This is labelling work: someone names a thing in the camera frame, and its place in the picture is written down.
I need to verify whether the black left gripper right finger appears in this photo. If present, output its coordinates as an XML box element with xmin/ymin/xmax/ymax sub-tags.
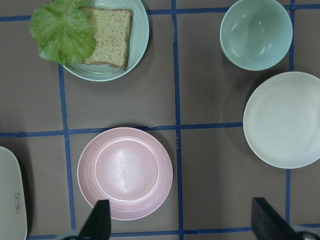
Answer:
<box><xmin>251</xmin><ymin>197</ymin><xmax>297</xmax><ymax>240</ymax></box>

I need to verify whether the green bowl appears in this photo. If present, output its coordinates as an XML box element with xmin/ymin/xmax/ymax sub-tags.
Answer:
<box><xmin>219</xmin><ymin>0</ymin><xmax>293</xmax><ymax>71</ymax></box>

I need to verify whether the cream toaster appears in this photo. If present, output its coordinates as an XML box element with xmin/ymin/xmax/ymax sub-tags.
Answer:
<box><xmin>0</xmin><ymin>147</ymin><xmax>28</xmax><ymax>240</ymax></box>

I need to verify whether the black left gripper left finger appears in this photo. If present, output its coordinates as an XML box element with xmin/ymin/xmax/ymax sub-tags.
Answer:
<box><xmin>79</xmin><ymin>199</ymin><xmax>111</xmax><ymax>240</ymax></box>

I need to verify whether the pink bowl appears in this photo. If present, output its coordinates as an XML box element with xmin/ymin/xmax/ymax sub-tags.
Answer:
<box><xmin>243</xmin><ymin>71</ymin><xmax>320</xmax><ymax>169</ymax></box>

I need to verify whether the green lettuce leaf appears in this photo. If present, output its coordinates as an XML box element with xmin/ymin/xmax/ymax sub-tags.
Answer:
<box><xmin>29</xmin><ymin>0</ymin><xmax>96</xmax><ymax>66</ymax></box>

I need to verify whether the pink plate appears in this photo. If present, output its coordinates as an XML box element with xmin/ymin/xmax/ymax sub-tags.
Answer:
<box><xmin>77</xmin><ymin>127</ymin><xmax>174</xmax><ymax>221</ymax></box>

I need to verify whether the bread slice on plate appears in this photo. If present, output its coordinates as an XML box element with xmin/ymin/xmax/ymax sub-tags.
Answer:
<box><xmin>79</xmin><ymin>6</ymin><xmax>133</xmax><ymax>70</ymax></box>

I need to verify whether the green plate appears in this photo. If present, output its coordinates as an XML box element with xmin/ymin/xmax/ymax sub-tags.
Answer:
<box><xmin>64</xmin><ymin>0</ymin><xmax>150</xmax><ymax>82</ymax></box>

